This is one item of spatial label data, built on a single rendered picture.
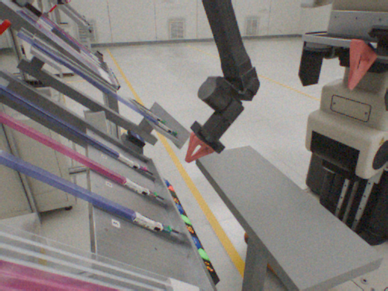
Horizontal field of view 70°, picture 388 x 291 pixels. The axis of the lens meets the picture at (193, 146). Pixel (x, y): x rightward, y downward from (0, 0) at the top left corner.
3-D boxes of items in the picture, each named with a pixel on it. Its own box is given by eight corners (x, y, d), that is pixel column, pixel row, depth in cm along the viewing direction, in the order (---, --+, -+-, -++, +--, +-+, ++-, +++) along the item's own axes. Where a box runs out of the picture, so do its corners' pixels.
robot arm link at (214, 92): (262, 82, 71) (237, 82, 77) (236, 54, 63) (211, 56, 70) (242, 124, 69) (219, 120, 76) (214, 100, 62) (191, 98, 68)
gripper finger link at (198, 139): (179, 161, 71) (203, 132, 69) (172, 148, 77) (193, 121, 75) (198, 171, 75) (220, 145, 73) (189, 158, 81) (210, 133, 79)
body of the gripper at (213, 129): (204, 141, 67) (224, 117, 66) (190, 124, 76) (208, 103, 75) (221, 153, 71) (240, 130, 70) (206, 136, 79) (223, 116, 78)
